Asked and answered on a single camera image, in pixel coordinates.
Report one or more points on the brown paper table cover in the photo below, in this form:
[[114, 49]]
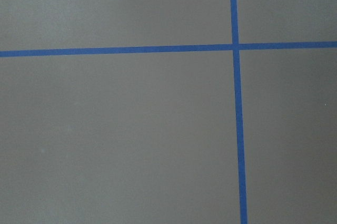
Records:
[[168, 111]]

